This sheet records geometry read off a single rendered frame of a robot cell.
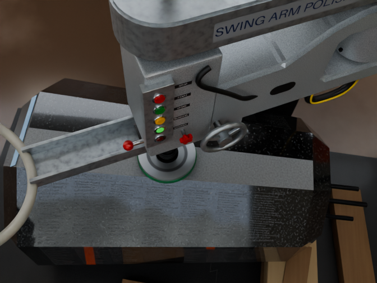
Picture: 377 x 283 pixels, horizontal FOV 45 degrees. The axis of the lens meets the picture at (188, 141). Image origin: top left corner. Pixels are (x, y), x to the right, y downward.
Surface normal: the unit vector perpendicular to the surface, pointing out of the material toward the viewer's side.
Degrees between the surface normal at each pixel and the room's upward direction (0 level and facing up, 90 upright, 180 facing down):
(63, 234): 45
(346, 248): 0
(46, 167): 1
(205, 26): 90
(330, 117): 0
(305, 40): 40
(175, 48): 90
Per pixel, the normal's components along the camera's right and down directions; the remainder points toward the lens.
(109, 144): 0.07, -0.47
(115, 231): -0.01, 0.30
